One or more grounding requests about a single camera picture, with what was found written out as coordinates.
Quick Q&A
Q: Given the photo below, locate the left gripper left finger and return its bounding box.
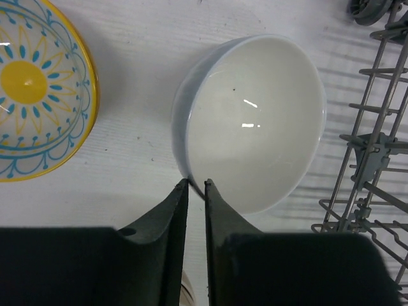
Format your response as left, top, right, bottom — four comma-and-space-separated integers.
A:
1, 180, 189, 305

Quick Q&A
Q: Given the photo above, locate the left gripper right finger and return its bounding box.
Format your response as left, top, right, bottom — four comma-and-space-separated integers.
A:
205, 180, 400, 305

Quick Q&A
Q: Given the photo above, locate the white bowl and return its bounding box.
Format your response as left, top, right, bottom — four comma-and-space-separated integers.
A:
171, 34, 327, 215

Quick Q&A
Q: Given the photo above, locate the yellow checked bowl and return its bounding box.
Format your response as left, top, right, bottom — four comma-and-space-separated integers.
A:
1, 1, 100, 182

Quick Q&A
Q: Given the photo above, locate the beige bowl orange flower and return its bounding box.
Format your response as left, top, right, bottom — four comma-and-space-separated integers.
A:
179, 270, 196, 306

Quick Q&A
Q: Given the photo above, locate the grey wire dish rack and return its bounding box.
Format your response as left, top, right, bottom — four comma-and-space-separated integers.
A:
311, 1, 407, 305

